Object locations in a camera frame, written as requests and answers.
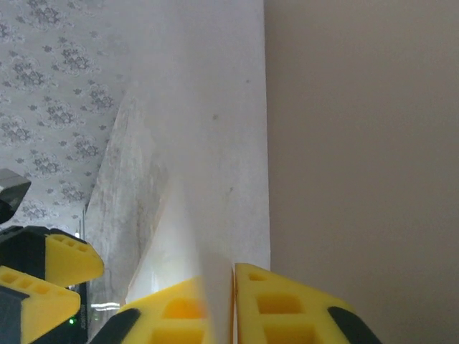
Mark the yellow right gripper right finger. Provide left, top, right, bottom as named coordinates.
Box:
left=232, top=262, right=384, bottom=344

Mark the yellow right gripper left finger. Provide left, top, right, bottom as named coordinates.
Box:
left=88, top=274, right=216, bottom=344

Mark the white paper sheet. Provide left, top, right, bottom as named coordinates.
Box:
left=118, top=0, right=273, bottom=344

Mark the brown cardboard folder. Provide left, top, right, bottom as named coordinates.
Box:
left=263, top=0, right=459, bottom=344

